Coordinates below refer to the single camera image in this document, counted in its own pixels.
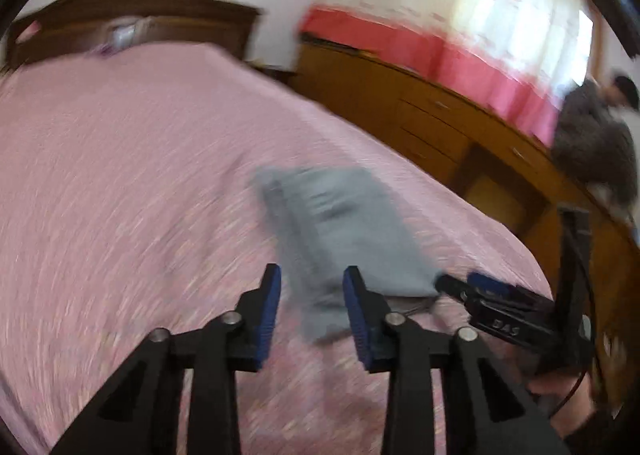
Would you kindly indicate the grey clothes pile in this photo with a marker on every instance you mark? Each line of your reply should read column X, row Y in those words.
column 590, row 145

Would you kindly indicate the small pink item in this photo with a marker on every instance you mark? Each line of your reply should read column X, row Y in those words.
column 29, row 31

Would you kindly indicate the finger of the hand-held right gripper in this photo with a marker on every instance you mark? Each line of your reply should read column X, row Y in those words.
column 487, row 283
column 452, row 288

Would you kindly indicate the pink floral bed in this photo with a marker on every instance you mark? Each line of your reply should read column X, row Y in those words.
column 125, row 185

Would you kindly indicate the person's right hand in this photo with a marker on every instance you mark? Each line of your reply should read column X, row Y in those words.
column 555, row 392

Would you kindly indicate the pillows at headboard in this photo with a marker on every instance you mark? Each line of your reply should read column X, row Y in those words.
column 122, row 35

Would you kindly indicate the wooden dresser with drawers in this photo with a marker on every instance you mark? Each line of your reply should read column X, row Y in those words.
column 380, row 90

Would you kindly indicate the light patterned curtain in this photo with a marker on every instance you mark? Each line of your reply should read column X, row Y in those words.
column 500, row 10

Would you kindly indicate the grey-blue pants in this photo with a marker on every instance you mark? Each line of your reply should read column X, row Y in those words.
column 345, row 225

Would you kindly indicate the person's right forearm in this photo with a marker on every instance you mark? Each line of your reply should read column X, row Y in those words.
column 590, row 435

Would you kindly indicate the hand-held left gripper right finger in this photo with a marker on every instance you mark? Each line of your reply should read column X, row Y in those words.
column 357, row 320

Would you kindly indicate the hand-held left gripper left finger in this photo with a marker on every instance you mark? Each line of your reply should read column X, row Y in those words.
column 265, row 325

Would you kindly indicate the dark wooden headboard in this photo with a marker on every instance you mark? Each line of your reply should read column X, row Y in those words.
column 175, row 5

